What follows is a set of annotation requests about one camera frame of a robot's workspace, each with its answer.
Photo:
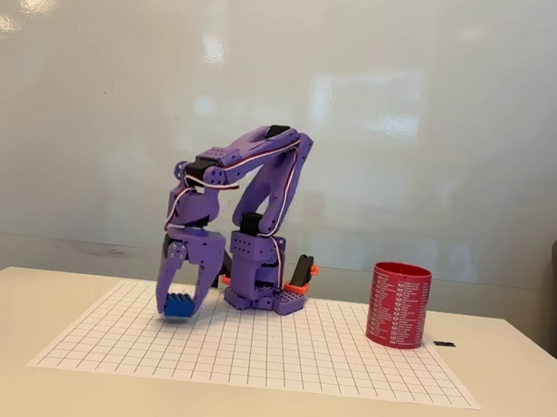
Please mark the black clamp with orange pad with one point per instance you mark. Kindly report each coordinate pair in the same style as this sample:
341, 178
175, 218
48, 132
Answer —
225, 265

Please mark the black clamp with orange knob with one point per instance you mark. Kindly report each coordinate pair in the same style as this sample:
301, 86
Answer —
304, 272

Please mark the small black flat item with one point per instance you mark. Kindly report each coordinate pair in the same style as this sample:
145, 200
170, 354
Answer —
444, 343

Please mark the white grid paper sheet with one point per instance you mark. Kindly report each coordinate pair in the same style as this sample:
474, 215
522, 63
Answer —
251, 356

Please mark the purple robot arm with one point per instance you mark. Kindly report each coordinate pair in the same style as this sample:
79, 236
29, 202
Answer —
265, 151

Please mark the purple gripper black servo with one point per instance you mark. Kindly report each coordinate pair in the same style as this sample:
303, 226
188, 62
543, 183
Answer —
202, 246

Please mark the red cup with white print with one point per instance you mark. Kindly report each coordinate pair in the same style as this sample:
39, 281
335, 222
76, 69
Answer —
398, 308

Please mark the blue toy brick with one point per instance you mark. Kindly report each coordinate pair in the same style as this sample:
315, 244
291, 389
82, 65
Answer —
177, 308

